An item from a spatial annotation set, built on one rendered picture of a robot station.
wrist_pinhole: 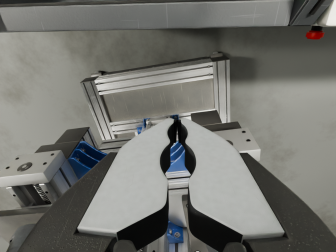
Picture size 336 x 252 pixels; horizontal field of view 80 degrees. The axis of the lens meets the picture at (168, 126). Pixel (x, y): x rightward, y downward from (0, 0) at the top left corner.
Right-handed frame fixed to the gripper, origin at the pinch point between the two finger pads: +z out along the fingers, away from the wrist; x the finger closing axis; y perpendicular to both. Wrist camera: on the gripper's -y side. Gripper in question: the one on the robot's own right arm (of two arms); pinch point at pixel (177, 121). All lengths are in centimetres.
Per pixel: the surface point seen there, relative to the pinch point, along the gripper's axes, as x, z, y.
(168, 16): -1.4, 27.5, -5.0
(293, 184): 105, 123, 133
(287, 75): 73, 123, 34
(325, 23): 23.3, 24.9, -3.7
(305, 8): 19.6, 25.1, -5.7
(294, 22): 19.5, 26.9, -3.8
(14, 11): -27.6, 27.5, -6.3
